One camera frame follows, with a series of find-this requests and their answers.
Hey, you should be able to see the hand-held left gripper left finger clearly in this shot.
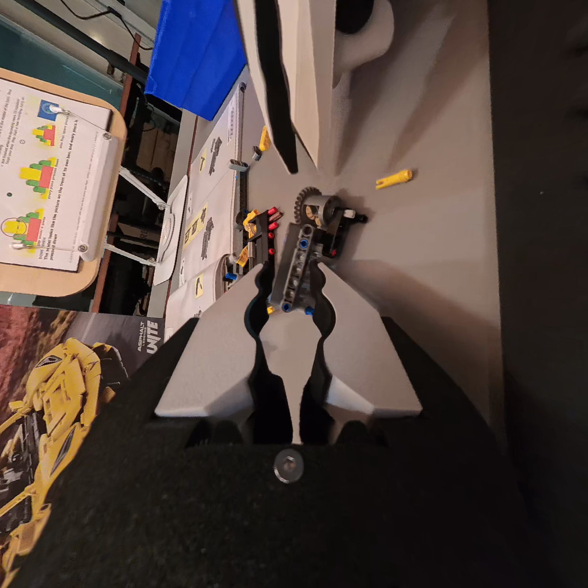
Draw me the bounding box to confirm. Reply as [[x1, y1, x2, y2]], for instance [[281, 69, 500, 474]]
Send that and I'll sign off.
[[155, 264, 273, 425]]

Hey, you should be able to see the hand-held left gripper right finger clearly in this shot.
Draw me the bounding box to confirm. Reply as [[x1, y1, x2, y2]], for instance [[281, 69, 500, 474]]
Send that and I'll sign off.
[[312, 263, 422, 416]]

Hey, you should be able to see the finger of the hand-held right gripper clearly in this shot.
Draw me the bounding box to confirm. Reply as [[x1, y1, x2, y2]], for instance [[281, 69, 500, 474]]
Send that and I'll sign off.
[[277, 0, 341, 171], [234, 0, 300, 175]]

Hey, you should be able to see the grey lego gear assembly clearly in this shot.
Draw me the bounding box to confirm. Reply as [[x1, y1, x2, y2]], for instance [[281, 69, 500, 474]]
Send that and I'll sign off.
[[269, 186, 368, 315]]

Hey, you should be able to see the yellow lego pin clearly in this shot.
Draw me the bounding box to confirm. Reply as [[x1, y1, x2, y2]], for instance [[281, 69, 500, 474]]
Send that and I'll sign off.
[[376, 169, 413, 190]]

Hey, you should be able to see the long lego chassis assembly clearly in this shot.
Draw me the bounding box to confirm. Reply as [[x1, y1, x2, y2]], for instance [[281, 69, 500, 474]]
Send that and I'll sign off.
[[223, 158, 282, 282]]

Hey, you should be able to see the yellow car lego set box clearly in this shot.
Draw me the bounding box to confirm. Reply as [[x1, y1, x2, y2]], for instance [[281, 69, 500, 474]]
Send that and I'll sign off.
[[0, 305, 166, 588]]

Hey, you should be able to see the lego instruction booklet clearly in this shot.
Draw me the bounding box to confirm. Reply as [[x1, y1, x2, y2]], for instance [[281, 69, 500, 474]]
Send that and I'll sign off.
[[164, 82, 251, 329]]

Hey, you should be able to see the blue plastic bin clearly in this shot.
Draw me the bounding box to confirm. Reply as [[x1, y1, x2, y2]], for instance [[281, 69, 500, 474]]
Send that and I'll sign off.
[[145, 0, 249, 121]]

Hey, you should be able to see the wooden document stand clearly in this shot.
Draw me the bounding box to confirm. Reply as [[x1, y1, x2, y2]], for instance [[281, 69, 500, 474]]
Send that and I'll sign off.
[[0, 68, 190, 297]]

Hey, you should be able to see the black perforated foam pad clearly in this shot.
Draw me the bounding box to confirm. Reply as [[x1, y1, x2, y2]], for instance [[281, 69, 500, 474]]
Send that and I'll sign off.
[[487, 0, 588, 588]]

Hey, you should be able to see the printed instruction sheet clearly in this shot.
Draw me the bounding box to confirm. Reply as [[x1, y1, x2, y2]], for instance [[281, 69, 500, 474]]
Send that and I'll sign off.
[[0, 78, 113, 272]]

